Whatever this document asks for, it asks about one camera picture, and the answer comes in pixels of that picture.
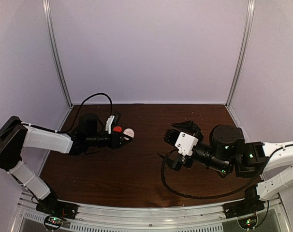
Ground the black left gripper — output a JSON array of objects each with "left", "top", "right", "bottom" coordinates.
[{"left": 86, "top": 130, "right": 132, "bottom": 149}]

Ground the white oval charging case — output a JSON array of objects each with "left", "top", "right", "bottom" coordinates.
[{"left": 123, "top": 128, "right": 134, "bottom": 141}]

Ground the red round earbud charging case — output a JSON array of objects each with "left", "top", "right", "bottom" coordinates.
[{"left": 113, "top": 126, "right": 123, "bottom": 132}]

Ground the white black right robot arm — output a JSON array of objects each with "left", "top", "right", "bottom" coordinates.
[{"left": 161, "top": 121, "right": 293, "bottom": 214}]

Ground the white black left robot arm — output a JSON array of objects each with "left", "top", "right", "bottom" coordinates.
[{"left": 0, "top": 114, "right": 134, "bottom": 215}]

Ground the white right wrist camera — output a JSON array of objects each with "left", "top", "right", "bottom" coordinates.
[{"left": 164, "top": 129, "right": 199, "bottom": 157}]

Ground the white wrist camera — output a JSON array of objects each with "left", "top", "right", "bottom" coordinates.
[
  {"left": 164, "top": 129, "right": 199, "bottom": 157},
  {"left": 105, "top": 112, "right": 121, "bottom": 134}
]

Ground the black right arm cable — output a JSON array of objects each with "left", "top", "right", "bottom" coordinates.
[{"left": 161, "top": 148, "right": 293, "bottom": 200}]

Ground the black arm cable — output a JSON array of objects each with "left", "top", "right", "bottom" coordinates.
[
  {"left": 57, "top": 92, "right": 113, "bottom": 133},
  {"left": 161, "top": 148, "right": 293, "bottom": 200}
]

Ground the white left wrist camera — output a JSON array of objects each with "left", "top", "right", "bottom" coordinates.
[{"left": 105, "top": 112, "right": 121, "bottom": 134}]

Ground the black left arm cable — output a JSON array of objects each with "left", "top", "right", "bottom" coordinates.
[{"left": 57, "top": 92, "right": 113, "bottom": 133}]

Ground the aluminium front rail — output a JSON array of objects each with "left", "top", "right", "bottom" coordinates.
[{"left": 8, "top": 191, "right": 292, "bottom": 232}]

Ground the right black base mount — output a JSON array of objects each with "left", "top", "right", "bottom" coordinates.
[{"left": 223, "top": 184, "right": 264, "bottom": 219}]

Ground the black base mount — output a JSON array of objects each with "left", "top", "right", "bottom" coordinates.
[
  {"left": 35, "top": 188, "right": 78, "bottom": 219},
  {"left": 223, "top": 184, "right": 264, "bottom": 219}
]

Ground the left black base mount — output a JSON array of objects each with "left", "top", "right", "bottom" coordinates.
[{"left": 35, "top": 188, "right": 78, "bottom": 219}]

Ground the right aluminium frame post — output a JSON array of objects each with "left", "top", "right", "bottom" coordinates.
[{"left": 225, "top": 0, "right": 255, "bottom": 109}]

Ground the aluminium frame post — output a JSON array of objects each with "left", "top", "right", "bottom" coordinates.
[
  {"left": 42, "top": 0, "right": 73, "bottom": 108},
  {"left": 225, "top": 0, "right": 255, "bottom": 109}
]

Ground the left aluminium frame post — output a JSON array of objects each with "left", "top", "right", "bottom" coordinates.
[{"left": 42, "top": 0, "right": 73, "bottom": 108}]

